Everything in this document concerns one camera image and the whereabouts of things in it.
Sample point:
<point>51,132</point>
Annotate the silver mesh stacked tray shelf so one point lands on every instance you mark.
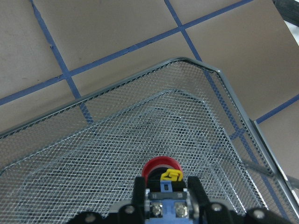
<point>86,155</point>

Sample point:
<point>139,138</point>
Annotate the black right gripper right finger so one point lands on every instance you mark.
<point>209,212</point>

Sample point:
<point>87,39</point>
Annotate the red emergency stop button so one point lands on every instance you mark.
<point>166,196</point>

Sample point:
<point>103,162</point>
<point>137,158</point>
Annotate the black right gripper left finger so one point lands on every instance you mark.
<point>131,211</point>

